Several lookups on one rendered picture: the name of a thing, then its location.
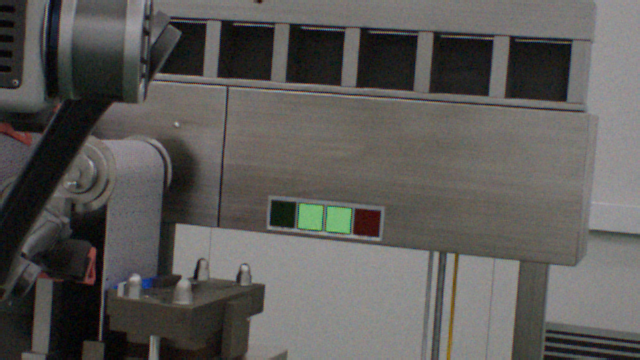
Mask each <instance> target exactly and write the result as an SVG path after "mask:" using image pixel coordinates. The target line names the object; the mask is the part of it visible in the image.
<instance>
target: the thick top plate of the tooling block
mask: <svg viewBox="0 0 640 360"><path fill-rule="evenodd" d="M193 277H194V276H192V277H188V278H186V279H188V280H189V281H190V284H191V292H192V302H193V303H192V304H177V303H173V302H172V301H173V298H174V291H177V285H174V286H170V287H167V288H163V289H160V288H148V289H144V290H143V295H142V296H143V298H142V299H129V298H124V296H122V297H120V296H116V297H112V300H111V315H110V330H117V331H125V332H133V333H140V335H147V336H155V337H163V338H170V339H178V340H185V341H190V340H193V339H196V338H198V337H201V336H204V334H207V333H210V332H212V331H215V330H217V329H220V328H222V327H223V318H224V304H225V302H227V301H231V300H234V299H237V298H240V297H243V296H244V297H251V298H252V300H251V314H250V317H252V316H256V315H258V314H261V313H263V312H264V299H265V286H266V285H265V284H257V283H251V284H252V286H241V285H236V284H235V283H236V280H231V279H222V278H213V277H210V280H197V279H193Z"/></svg>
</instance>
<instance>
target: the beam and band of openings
mask: <svg viewBox="0 0 640 360"><path fill-rule="evenodd" d="M153 1H154V11H153V14H155V15H156V14H157V12H158V11H159V10H160V11H162V12H163V13H165V14H167V15H168V16H170V18H171V21H169V23H168V24H169V25H170V26H172V27H173V28H175V29H177V30H179V31H181V32H182V34H181V36H180V38H179V40H178V41H177V44H175V46H174V48H173V49H172V51H171V52H170V54H169V56H168V57H167V59H166V60H165V62H164V64H163V65H162V67H161V68H160V71H159V72H158V74H157V75H156V77H155V78H154V80H153V81H161V82H176V83H189V84H204V85H218V86H232V87H246V88H261V89H274V90H289V91H303V92H317V93H331V95H346V96H360V97H374V98H388V99H403V100H417V101H431V102H446V103H459V104H474V105H488V106H503V107H516V108H531V109H545V110H559V111H574V112H587V111H588V106H587V95H588V84H589V72H590V60H591V49H592V43H593V42H594V32H595V21H597V9H598V6H597V4H596V3H594V1H588V0H263V2H262V3H261V4H259V3H253V0H153ZM179 21H190V22H179ZM197 22H207V23H197ZM234 24H244V25H234ZM251 25H263V26H251ZM270 26H275V27H270ZM305 28H317V29H305ZM324 29H336V30H324ZM342 30H345V31H342ZM370 31H372V32H370ZM378 32H390V33H378ZM397 33H408V34H397ZM414 34H418V35H414ZM442 35H445V36H442ZM451 36H462V37H451ZM470 37H481V38H470ZM487 38H493V39H487ZM515 39H517V40H515ZM524 40H535V41H524ZM541 41H554V42H541ZM560 42H572V43H560ZM165 74H168V75H165ZM178 75H183V76H178ZM192 76H197V77H192ZM236 79H242V80H236ZM250 80H257V81H250ZM266 81H271V82H266ZM296 83H300V84H296ZM310 84H315V85H310ZM324 85H329V86H324ZM339 86H341V87H339ZM368 88H373V89H368ZM382 89H388V90H382ZM397 90H403V91H397ZM411 91H413V92H411ZM440 93H447V94H440ZM456 94H461V96H456ZM471 96H476V97H471ZM485 97H488V98H485ZM514 99H519V100H514ZM529 100H535V101H529ZM543 101H550V102H543ZM558 102H564V103H558Z"/></svg>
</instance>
